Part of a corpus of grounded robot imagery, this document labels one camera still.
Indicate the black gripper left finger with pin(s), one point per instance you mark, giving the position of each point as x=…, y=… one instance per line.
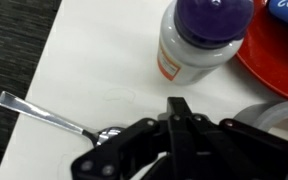
x=130, y=146

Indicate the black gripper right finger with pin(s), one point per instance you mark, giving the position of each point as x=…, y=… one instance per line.
x=237, y=150

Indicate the grey masking tape roll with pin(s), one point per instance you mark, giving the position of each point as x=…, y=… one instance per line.
x=277, y=111

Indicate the red plastic plate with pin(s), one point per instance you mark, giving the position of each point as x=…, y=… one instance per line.
x=274, y=63

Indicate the metal spoon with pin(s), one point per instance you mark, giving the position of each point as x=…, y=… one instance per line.
x=40, y=113

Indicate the white bottle purple lid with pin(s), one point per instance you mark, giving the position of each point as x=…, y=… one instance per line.
x=197, y=60

